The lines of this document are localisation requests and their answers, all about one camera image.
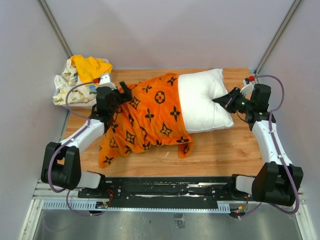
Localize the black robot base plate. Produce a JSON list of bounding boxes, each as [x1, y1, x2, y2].
[[77, 176, 252, 205]]

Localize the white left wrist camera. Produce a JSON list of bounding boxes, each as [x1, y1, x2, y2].
[[99, 73, 117, 90]]

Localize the right aluminium frame post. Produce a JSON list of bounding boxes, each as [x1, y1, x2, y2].
[[253, 0, 304, 75]]

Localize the orange patterned plush pillowcase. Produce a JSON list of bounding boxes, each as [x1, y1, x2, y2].
[[98, 73, 194, 168]]

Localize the left aluminium frame post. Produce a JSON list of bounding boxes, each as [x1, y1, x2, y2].
[[36, 0, 73, 73]]

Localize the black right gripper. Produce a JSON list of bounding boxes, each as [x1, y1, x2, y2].
[[212, 87, 254, 114]]

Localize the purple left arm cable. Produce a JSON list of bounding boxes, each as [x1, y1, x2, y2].
[[48, 79, 102, 217]]

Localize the aluminium frame post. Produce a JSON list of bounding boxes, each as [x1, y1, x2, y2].
[[253, 0, 304, 75], [36, 0, 73, 73]]

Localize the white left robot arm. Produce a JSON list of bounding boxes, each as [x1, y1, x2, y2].
[[40, 79, 133, 198]]

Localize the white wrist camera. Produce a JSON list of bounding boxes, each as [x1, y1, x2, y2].
[[99, 73, 117, 90], [240, 76, 255, 97]]

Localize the yellow cloth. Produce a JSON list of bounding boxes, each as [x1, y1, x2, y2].
[[70, 55, 113, 83]]

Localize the white plastic basket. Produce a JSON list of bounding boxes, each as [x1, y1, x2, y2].
[[69, 58, 109, 108]]

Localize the grey slotted cable duct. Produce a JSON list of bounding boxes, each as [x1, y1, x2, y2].
[[41, 198, 231, 214]]

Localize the white pillow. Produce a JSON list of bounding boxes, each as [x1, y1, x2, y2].
[[178, 68, 234, 134]]

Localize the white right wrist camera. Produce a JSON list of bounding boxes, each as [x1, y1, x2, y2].
[[240, 76, 255, 97]]

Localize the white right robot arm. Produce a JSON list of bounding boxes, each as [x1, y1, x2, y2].
[[213, 84, 304, 207]]

